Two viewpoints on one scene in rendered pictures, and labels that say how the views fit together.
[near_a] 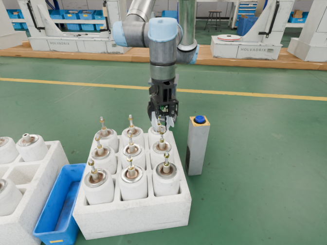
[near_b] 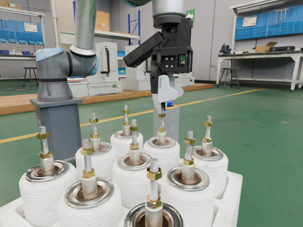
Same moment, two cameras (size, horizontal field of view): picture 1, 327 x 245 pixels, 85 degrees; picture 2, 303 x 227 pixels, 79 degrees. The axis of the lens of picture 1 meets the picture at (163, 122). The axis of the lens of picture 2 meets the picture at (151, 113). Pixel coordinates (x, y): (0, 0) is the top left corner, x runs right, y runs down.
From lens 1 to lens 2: 0.55 m
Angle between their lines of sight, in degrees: 50
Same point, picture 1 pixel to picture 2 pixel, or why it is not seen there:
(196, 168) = not seen: hidden behind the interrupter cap
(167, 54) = not seen: outside the picture
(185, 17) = (89, 12)
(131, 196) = (210, 217)
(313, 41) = (138, 76)
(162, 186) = (222, 174)
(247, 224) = (253, 189)
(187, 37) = (89, 38)
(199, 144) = (174, 135)
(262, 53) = (109, 89)
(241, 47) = (90, 85)
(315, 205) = (250, 153)
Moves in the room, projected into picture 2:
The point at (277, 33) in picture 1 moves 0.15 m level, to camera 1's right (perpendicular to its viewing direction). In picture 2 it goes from (114, 72) to (121, 72)
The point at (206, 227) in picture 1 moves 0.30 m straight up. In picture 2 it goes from (245, 218) to (259, 123)
